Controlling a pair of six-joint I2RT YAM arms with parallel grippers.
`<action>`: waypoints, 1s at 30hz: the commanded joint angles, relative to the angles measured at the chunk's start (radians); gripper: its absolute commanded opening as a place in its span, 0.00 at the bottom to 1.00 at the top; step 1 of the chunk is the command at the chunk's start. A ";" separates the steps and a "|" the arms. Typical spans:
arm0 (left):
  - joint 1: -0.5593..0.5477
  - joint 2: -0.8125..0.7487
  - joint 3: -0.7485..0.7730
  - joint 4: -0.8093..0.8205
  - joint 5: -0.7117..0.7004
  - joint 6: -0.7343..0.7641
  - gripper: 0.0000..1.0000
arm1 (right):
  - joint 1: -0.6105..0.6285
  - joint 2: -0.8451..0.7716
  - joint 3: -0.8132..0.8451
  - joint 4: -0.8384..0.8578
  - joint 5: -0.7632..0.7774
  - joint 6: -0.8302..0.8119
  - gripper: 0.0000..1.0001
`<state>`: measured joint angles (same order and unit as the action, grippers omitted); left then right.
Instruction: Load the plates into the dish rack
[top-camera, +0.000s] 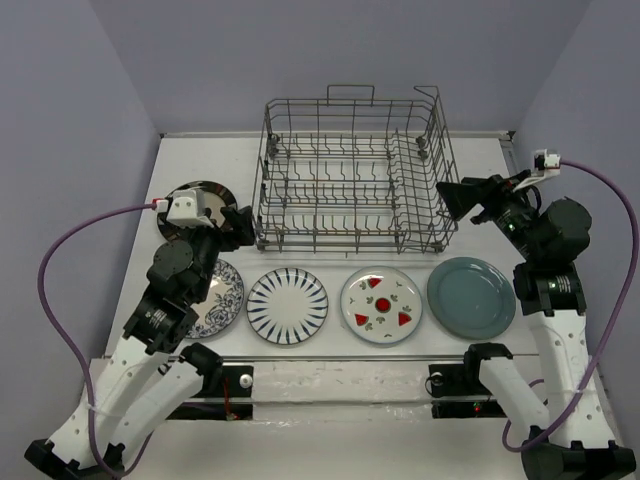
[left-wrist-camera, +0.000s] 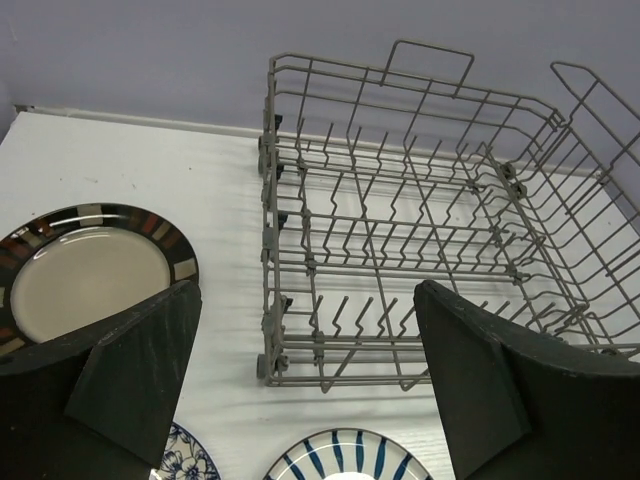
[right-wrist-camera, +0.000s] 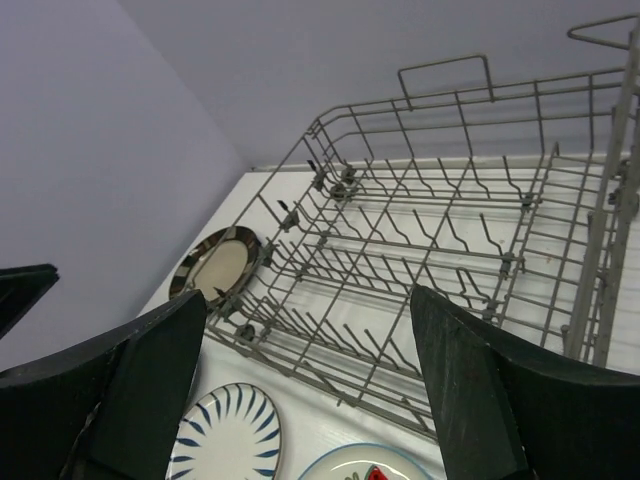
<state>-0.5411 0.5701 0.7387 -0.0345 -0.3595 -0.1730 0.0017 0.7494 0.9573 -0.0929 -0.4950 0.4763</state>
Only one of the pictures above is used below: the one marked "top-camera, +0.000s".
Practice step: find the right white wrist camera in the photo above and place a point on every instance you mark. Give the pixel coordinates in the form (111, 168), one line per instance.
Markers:
(546, 165)

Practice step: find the grey wire dish rack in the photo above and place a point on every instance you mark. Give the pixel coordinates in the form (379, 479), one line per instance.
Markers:
(352, 173)

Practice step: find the watermelon pattern white plate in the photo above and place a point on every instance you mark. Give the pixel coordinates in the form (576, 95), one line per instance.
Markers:
(381, 305)

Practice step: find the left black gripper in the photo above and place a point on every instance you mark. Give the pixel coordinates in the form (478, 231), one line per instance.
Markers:
(243, 221)

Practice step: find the teal grey plate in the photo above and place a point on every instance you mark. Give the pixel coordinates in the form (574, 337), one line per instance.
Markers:
(470, 298)

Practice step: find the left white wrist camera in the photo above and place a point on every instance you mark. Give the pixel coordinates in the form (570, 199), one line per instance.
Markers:
(183, 208)

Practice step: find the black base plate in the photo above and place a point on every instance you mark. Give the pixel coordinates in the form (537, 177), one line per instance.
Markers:
(454, 397)
(227, 399)

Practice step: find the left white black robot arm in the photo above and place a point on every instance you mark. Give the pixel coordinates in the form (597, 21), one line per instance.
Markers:
(107, 433)

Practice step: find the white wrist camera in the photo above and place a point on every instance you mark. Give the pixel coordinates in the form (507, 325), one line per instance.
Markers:
(183, 208)
(546, 165)

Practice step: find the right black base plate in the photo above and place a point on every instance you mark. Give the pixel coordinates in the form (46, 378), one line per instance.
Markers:
(454, 397)

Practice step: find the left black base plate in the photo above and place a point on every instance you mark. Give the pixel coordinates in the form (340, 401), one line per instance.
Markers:
(227, 399)

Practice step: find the blue striped white plate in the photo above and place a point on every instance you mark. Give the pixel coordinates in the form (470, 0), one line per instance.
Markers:
(287, 306)

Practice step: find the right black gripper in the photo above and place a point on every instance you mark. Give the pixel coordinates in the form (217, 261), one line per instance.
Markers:
(491, 192)

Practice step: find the blue floral white plate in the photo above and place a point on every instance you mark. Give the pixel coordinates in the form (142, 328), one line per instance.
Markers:
(222, 305)

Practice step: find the dark rimmed cream plate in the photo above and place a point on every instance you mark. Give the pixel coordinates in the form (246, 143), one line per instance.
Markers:
(215, 197)

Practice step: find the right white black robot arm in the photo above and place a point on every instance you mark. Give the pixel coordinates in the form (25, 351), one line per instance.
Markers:
(565, 434)

